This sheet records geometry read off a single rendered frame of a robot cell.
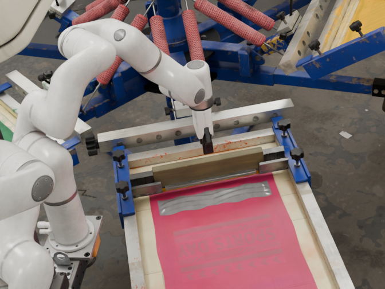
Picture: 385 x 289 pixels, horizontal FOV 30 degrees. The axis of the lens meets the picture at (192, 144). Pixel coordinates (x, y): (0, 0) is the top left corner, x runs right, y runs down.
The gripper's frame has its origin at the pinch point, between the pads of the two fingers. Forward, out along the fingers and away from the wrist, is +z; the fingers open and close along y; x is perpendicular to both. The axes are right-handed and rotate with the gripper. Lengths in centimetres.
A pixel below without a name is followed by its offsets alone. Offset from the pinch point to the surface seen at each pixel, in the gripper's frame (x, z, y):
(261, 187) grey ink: 14.9, 16.3, 7.1
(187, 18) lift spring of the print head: 6, -10, -65
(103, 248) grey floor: -48, 112, -79
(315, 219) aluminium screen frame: 25.8, 13.6, 28.6
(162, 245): -19.7, 16.9, 22.7
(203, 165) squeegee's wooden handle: -2.1, 7.5, 1.1
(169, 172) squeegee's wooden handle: -13.0, 7.6, 0.9
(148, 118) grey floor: -12, 111, -179
